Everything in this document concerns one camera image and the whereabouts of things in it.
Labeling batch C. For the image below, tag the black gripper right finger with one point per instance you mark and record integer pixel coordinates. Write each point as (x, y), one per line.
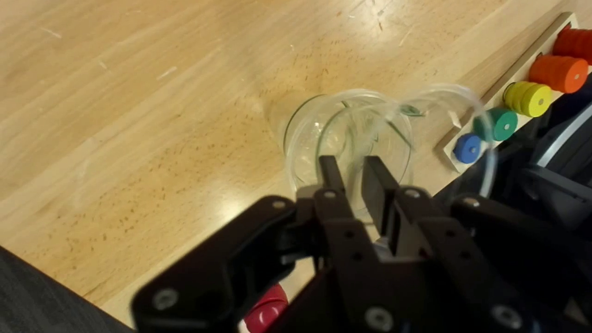
(380, 185)

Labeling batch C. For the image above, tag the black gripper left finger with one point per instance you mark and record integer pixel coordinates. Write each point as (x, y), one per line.
(330, 177)

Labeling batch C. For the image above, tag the red toy cherry green stem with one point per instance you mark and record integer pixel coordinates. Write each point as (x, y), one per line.
(266, 314)

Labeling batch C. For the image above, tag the yellow toy cylinder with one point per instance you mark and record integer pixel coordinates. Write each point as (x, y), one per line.
(528, 98)

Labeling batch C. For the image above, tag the wood top steel cart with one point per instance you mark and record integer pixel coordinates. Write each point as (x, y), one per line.
(155, 122)

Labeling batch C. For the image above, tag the colourful block set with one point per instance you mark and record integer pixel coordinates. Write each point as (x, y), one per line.
(526, 59)

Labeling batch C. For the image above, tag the orange toy cylinder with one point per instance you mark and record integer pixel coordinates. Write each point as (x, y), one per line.
(558, 72)

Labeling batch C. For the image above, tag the red toy cylinder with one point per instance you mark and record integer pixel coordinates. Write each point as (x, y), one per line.
(574, 42)

